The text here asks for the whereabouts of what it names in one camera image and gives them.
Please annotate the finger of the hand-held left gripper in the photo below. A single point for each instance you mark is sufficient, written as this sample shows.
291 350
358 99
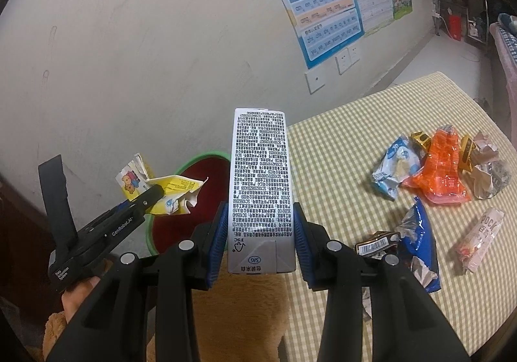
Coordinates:
149 198

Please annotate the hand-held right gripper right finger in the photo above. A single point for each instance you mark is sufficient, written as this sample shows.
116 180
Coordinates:
302 245

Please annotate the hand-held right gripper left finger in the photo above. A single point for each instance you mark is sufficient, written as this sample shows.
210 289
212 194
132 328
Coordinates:
217 245

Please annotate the yellow cartoon snack wrapper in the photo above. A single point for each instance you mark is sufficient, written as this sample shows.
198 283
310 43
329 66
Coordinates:
173 192

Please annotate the green rimmed red bin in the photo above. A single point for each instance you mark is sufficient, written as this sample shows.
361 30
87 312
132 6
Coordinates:
210 188

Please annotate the clear wrapper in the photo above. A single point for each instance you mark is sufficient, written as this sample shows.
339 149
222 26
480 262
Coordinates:
258 184

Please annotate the brown barcode wrapper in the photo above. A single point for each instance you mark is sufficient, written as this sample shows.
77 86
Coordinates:
375 245

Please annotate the blue white snack wrapper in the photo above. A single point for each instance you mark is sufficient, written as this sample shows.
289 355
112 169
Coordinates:
394 168

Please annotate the blue foil chip bag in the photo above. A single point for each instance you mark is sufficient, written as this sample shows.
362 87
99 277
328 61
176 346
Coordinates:
422 245

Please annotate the orange snack wrapper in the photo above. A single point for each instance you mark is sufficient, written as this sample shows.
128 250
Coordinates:
442 168

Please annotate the person's left hand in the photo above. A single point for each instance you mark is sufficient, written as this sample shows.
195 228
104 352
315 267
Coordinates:
78 299

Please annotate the dark wooden furniture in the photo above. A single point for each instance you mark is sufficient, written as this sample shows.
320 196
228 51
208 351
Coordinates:
24 249

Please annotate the checkered mattress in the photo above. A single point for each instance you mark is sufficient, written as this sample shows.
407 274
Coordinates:
343 168

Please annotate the yellow black candy wrapper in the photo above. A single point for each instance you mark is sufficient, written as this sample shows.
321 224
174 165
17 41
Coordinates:
422 144
467 154

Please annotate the pink stick snack box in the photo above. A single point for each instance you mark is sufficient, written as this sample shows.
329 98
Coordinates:
480 240

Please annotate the crumpled beige wrapper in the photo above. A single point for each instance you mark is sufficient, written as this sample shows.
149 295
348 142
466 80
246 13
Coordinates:
490 176

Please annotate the blue plaid bedding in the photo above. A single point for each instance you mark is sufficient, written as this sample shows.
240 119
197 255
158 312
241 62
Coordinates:
507 47

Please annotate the white wall switch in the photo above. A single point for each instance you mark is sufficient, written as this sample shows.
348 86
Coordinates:
317 81

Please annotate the white wall socket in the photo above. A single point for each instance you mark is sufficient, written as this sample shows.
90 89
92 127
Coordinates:
354 54
343 63

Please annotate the colourful banded wall poster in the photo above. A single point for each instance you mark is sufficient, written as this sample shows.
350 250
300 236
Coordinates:
315 2

